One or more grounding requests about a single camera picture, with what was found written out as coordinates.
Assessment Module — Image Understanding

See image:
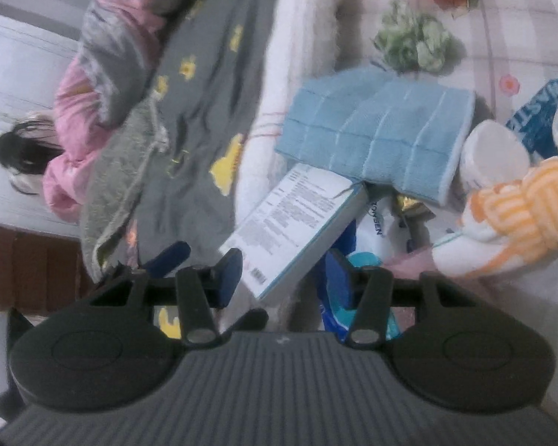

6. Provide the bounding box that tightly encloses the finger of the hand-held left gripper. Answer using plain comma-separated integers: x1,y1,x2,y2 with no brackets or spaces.
145,240,191,276

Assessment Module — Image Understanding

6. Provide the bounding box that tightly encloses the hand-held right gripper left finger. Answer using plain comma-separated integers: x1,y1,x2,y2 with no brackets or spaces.
89,248,243,348

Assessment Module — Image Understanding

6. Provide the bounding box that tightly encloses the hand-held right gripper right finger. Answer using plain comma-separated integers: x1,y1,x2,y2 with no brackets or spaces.
328,248,470,349

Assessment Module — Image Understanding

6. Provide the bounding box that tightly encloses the light blue checked towel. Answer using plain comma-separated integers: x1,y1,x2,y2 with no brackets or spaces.
275,67,476,206

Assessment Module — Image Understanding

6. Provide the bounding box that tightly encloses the white plastic bag blue print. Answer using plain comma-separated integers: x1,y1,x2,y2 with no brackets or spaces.
506,62,558,161

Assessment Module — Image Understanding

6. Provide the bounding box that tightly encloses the blue packet with bear print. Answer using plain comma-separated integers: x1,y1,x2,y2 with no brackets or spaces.
320,223,403,342

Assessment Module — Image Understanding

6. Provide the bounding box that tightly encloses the white blue-edged box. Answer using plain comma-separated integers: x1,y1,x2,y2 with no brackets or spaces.
218,162,370,301

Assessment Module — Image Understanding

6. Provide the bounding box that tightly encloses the bed headboard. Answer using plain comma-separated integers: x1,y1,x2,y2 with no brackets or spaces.
0,220,96,312

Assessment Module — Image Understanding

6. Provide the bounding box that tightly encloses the grey blanket with yellow ducks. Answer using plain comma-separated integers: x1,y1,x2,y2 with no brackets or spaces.
80,0,284,337

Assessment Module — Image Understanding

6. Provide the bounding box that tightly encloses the pink grey quilt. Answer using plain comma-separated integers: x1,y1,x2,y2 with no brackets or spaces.
42,0,224,224

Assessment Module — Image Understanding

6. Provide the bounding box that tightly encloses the white cup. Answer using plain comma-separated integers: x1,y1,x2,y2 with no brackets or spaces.
459,120,532,196

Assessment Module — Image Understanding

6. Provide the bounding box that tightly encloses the orange striped white cloth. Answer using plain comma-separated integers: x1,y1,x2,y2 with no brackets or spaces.
432,153,558,280

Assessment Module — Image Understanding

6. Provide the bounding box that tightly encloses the white panelled door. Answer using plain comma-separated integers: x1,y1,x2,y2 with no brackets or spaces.
0,9,82,228

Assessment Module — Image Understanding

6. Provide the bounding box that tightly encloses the white fringed plaid blanket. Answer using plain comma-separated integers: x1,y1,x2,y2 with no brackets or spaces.
232,0,370,252

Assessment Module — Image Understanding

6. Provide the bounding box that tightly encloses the green white scrunchie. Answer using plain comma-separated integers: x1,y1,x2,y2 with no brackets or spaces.
373,0,463,74

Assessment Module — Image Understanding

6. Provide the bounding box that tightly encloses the plaid floral bed sheet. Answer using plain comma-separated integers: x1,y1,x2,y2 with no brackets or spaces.
335,0,558,428

